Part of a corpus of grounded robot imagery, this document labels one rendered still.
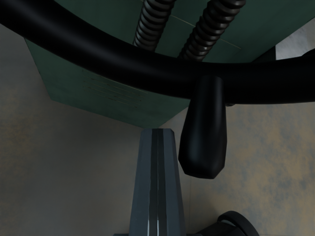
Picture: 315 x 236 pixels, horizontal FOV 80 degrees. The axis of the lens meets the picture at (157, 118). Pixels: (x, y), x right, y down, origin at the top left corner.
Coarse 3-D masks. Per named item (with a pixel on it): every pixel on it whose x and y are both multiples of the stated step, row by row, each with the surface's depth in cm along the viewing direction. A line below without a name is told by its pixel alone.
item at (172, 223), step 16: (160, 128) 10; (160, 144) 9; (160, 160) 8; (176, 160) 8; (160, 176) 8; (176, 176) 8; (160, 192) 7; (176, 192) 7; (160, 208) 6; (176, 208) 6; (160, 224) 6; (176, 224) 6
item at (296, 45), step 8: (296, 32) 34; (304, 32) 35; (288, 40) 33; (296, 40) 34; (304, 40) 34; (272, 48) 31; (280, 48) 31; (288, 48) 32; (296, 48) 33; (304, 48) 34; (264, 56) 32; (272, 56) 31; (280, 56) 30; (288, 56) 31; (296, 56) 32
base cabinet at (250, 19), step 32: (64, 0) 30; (96, 0) 29; (128, 0) 28; (192, 0) 26; (256, 0) 25; (288, 0) 24; (128, 32) 34; (224, 32) 30; (256, 32) 29; (288, 32) 28; (64, 64) 48; (64, 96) 69; (96, 96) 63; (128, 96) 57; (160, 96) 54
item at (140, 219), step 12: (144, 132) 10; (156, 132) 10; (144, 144) 9; (156, 144) 9; (144, 156) 8; (156, 156) 8; (144, 168) 8; (156, 168) 8; (144, 180) 7; (156, 180) 7; (144, 192) 7; (156, 192) 7; (132, 204) 7; (144, 204) 6; (156, 204) 6; (132, 216) 6; (144, 216) 6; (156, 216) 6; (132, 228) 6; (144, 228) 6; (156, 228) 6
